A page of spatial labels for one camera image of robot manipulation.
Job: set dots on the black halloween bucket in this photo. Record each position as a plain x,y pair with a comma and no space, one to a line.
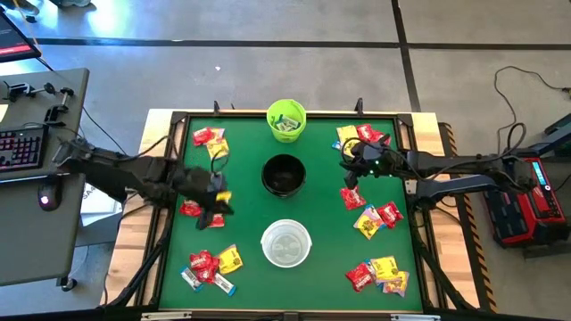
283,176

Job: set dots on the white cardboard box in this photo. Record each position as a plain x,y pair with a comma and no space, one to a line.
100,207

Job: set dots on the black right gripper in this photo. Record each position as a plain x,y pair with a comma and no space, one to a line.
370,158

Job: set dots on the yellow black hazard strip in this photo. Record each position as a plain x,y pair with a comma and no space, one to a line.
475,249

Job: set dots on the black computer mouse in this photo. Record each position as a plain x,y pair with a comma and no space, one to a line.
48,196

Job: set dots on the black desk monitor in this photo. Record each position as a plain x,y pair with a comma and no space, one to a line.
13,40

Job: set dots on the black desk clamp mount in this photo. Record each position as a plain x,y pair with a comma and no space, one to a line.
58,107
20,90

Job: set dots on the blue white candy bar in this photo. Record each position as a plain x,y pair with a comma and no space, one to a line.
336,145
369,266
370,208
191,278
224,284
281,127
291,121

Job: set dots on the blue black equipment cart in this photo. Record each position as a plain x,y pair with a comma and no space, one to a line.
557,134

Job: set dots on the black blue bar clamp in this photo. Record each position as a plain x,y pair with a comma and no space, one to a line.
216,107
359,106

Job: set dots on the green table mat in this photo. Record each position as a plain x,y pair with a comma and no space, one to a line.
321,249

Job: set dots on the black desk caster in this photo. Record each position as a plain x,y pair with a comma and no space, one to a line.
68,283

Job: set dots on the person's foot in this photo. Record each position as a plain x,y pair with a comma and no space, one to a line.
20,6

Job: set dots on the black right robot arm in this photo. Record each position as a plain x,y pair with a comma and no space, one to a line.
446,162

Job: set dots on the black backlit keyboard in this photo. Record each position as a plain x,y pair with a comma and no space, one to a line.
22,149

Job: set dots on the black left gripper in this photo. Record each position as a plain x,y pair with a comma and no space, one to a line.
196,185

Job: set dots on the green halloween bucket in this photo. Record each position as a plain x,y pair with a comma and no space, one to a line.
285,136

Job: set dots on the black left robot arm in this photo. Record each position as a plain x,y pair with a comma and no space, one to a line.
120,171

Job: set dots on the white mounting bracket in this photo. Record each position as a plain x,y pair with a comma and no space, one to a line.
409,186

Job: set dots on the grey desk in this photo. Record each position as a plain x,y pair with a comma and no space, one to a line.
40,249

